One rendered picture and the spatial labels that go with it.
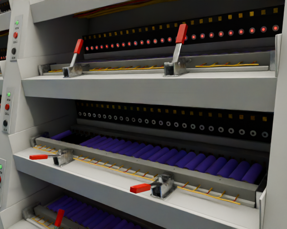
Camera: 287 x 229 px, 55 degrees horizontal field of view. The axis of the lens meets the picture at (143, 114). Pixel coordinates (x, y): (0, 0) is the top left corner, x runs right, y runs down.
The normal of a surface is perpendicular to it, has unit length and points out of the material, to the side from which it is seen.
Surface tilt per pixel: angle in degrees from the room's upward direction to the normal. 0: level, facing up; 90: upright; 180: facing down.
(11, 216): 90
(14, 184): 90
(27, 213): 90
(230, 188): 111
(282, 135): 90
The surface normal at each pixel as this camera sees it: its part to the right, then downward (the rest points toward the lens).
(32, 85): -0.61, 0.28
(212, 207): -0.11, -0.96
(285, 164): -0.61, -0.07
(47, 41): 0.79, 0.07
